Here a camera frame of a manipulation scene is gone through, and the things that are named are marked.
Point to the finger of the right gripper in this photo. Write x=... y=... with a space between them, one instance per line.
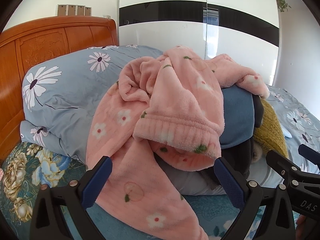
x=283 y=166
x=309 y=154

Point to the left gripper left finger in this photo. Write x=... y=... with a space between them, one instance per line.
x=48 y=221

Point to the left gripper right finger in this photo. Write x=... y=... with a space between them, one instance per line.
x=277 y=221

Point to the pink fleece pajama garment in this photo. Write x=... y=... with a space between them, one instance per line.
x=170 y=106

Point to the person right hand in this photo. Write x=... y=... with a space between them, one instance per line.
x=307 y=228

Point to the light blue small cloth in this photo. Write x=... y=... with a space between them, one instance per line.
x=285 y=132

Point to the mustard knit garment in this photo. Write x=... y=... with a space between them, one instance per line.
x=269 y=135

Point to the dark grey garment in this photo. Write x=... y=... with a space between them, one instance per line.
x=241 y=156

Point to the teal floral plush blanket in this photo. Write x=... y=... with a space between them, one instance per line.
x=28 y=166

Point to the blue garment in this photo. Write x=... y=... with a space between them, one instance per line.
x=238 y=115

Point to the blue daisy print duvet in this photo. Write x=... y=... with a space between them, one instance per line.
x=61 y=95

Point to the green hanging plant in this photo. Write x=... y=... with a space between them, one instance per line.
x=283 y=5

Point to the white black stripe wardrobe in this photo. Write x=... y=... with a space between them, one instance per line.
x=246 y=30

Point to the wooden orange headboard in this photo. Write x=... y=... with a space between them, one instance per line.
x=28 y=44

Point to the wall photo frames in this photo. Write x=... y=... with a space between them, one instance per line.
x=73 y=10

